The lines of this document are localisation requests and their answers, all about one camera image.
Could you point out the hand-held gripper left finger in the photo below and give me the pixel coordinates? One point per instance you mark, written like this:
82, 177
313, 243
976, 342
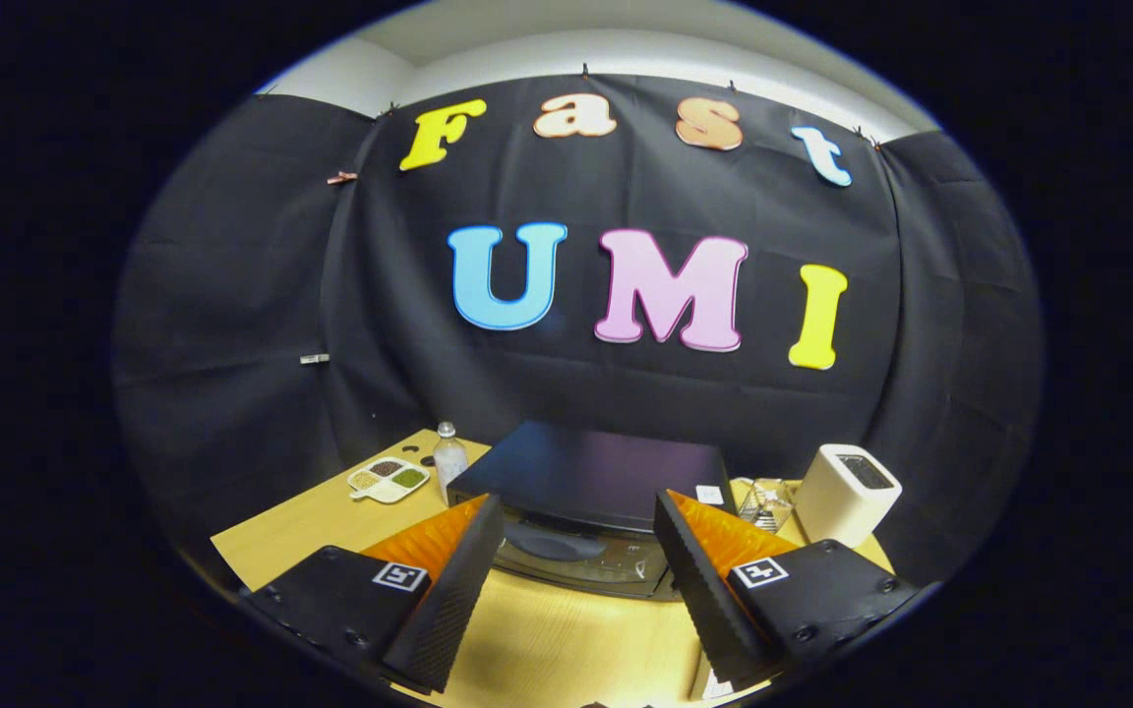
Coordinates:
453, 600

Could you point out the black backdrop cloth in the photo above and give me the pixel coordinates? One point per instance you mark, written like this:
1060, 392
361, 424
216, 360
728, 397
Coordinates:
626, 393

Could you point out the white toaster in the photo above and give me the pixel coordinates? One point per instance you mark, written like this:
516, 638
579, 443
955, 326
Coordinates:
837, 501

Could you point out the clear plastic bottle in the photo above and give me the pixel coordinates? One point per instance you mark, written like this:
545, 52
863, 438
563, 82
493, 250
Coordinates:
449, 467

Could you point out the white divided dish with grains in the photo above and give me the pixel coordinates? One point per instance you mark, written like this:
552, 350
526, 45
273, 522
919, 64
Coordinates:
375, 492

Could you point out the white ridged tray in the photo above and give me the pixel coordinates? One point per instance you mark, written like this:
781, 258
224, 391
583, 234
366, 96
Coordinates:
709, 686

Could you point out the red clip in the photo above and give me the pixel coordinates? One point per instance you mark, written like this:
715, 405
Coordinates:
341, 178

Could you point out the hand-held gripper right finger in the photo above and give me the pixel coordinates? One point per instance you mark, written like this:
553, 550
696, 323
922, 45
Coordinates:
699, 590

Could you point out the black toaster oven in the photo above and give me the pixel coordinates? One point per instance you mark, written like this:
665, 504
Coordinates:
586, 472

